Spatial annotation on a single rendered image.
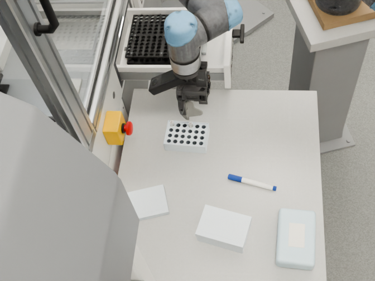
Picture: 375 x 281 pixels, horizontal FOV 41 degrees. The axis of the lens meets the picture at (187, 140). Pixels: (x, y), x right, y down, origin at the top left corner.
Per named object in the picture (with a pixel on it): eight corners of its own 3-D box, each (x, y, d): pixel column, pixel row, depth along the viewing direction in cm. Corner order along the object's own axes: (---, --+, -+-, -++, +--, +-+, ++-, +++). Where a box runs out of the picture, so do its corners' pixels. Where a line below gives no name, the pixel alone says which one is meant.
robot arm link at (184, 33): (206, 20, 111) (173, 38, 110) (209, 54, 121) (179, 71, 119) (187, 1, 115) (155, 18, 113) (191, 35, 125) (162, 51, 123)
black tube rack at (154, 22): (203, 28, 164) (202, 14, 158) (199, 70, 154) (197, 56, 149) (136, 28, 166) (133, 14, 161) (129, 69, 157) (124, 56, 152)
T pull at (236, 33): (244, 25, 154) (244, 23, 153) (243, 44, 150) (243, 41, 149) (232, 26, 154) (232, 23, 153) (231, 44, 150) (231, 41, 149)
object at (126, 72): (229, 20, 165) (228, 6, 160) (225, 82, 151) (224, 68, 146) (110, 20, 170) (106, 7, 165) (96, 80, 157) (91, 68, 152)
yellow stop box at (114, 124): (129, 124, 146) (124, 110, 140) (125, 145, 142) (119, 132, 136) (111, 124, 147) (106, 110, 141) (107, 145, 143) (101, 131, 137)
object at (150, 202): (164, 186, 143) (163, 184, 142) (169, 214, 138) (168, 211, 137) (120, 196, 143) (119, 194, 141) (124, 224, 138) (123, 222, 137)
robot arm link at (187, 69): (166, 64, 120) (172, 39, 124) (169, 77, 124) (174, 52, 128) (197, 66, 119) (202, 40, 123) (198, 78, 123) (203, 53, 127)
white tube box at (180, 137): (210, 130, 152) (208, 122, 148) (206, 153, 147) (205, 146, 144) (169, 126, 154) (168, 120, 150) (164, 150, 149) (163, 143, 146)
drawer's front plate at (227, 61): (235, 19, 167) (234, -6, 157) (230, 89, 152) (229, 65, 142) (229, 19, 167) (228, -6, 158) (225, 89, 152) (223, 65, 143)
